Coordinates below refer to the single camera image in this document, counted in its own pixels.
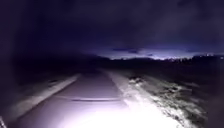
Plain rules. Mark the pale snowy verge strip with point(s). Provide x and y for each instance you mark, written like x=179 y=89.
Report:
x=40 y=96

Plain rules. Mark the dark line of trees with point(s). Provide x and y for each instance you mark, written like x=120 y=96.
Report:
x=60 y=61

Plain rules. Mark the dark rough ground with snow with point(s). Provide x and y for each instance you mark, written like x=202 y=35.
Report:
x=166 y=93

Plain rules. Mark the grey asphalt path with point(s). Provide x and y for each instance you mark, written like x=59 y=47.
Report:
x=88 y=90

